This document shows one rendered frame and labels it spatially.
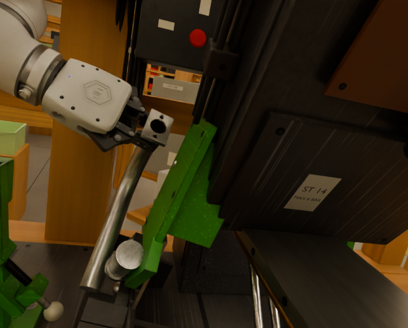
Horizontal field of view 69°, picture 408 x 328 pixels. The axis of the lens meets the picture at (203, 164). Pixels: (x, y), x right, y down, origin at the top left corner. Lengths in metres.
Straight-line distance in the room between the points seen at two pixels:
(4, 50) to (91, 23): 0.31
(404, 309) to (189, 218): 0.26
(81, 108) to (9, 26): 0.14
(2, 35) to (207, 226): 0.36
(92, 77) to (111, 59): 0.26
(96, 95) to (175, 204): 0.20
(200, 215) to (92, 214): 0.45
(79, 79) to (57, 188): 0.39
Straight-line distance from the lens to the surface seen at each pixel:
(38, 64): 0.46
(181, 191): 0.38
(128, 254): 0.42
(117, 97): 0.47
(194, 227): 0.42
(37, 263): 0.74
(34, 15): 0.54
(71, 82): 0.47
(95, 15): 0.75
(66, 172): 0.78
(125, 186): 0.55
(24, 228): 0.93
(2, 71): 0.47
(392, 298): 0.42
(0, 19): 0.50
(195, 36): 0.63
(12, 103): 0.88
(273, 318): 0.45
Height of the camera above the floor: 1.31
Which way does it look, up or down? 13 degrees down
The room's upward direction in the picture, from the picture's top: 11 degrees clockwise
